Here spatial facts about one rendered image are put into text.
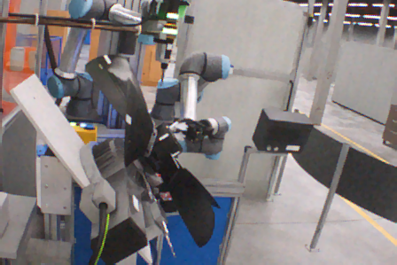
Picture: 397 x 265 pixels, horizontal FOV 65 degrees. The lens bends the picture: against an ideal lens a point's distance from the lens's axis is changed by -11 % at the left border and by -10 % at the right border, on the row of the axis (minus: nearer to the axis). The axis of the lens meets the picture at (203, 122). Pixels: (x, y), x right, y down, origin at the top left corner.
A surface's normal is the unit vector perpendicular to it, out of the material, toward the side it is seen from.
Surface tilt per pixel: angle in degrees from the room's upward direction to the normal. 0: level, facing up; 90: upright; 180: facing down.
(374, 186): 90
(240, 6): 91
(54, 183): 90
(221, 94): 90
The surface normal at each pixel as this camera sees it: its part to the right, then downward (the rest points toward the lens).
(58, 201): 0.22, 0.29
